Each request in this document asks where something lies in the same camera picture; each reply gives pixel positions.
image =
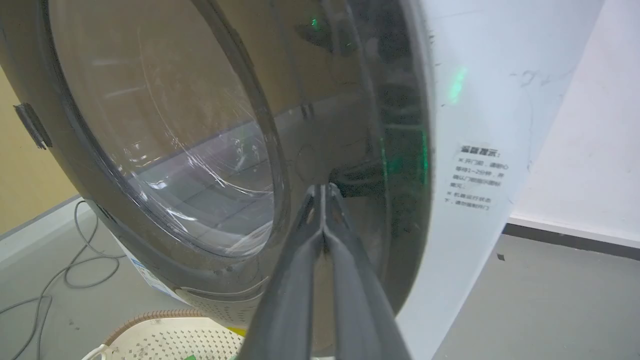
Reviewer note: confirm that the white perforated laundry basket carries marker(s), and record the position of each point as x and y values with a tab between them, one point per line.
175	337

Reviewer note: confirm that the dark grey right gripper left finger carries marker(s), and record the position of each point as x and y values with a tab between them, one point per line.
285	300

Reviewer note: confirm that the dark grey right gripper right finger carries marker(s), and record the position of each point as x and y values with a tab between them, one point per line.
360	310

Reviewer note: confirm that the dark round washing machine door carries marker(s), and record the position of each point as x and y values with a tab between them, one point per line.
210	125

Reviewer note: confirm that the white washing machine body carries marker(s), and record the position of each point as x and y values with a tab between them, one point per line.
480	150

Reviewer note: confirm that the white warning text sticker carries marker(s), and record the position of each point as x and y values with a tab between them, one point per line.
475	177

